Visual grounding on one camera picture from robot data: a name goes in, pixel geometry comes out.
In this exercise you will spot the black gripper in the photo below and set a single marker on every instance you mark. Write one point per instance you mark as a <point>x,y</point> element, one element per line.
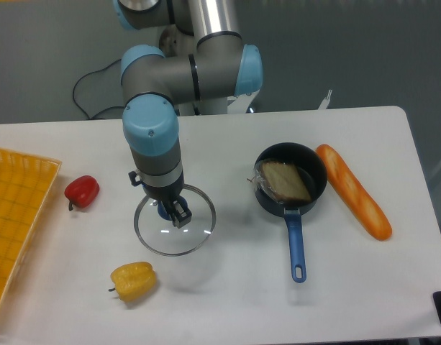
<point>165,188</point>

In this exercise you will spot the glass pot lid blue knob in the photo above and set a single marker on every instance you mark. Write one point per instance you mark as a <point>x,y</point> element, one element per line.
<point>158,234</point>

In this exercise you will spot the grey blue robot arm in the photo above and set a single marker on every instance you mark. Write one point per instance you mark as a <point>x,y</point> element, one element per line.
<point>212,62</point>

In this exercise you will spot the yellow bell pepper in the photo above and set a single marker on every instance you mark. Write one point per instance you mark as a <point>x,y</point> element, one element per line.
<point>133,280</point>

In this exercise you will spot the red bell pepper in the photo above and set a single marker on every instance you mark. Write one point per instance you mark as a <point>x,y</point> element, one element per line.
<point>82,192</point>

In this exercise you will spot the wrapped bread slice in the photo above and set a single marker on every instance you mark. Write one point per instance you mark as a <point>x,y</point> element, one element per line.
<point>281,182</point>

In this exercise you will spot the dark blue saucepan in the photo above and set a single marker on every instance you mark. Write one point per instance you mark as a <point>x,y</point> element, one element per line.
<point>314,174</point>

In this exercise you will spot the yellow plastic basket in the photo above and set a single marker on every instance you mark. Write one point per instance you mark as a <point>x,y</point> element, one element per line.
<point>25,184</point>

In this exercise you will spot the orange baguette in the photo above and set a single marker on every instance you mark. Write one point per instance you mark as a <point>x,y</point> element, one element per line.
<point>364,208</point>

